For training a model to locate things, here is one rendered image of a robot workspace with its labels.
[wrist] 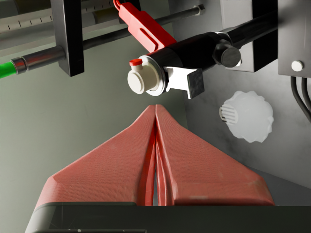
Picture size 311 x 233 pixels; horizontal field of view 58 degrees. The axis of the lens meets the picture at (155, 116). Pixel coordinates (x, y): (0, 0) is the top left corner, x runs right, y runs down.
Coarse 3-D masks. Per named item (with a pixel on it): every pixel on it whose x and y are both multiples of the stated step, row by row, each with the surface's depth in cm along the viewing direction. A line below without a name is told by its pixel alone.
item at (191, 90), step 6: (192, 72) 15; (198, 72) 15; (186, 78) 15; (192, 78) 15; (198, 78) 16; (192, 84) 15; (198, 84) 16; (192, 90) 15; (198, 90) 16; (192, 96) 16
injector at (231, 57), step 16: (272, 16) 26; (208, 32) 22; (224, 32) 22; (240, 32) 23; (256, 32) 25; (176, 48) 19; (192, 48) 19; (208, 48) 20; (224, 48) 19; (240, 48) 24; (160, 64) 18; (176, 64) 18; (192, 64) 19; (208, 64) 20; (224, 64) 19; (160, 80) 18
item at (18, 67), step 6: (12, 60) 31; (18, 60) 31; (0, 66) 30; (6, 66) 30; (12, 66) 31; (18, 66) 31; (24, 66) 31; (0, 72) 30; (6, 72) 30; (12, 72) 31; (18, 72) 31; (24, 72) 32; (0, 78) 30
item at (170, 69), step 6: (162, 66) 18; (168, 66) 17; (174, 66) 17; (168, 72) 17; (174, 72) 17; (180, 72) 17; (186, 72) 16; (174, 78) 17; (180, 78) 17; (168, 84) 18; (174, 84) 17; (180, 84) 17; (186, 84) 17; (168, 90) 18; (204, 90) 16
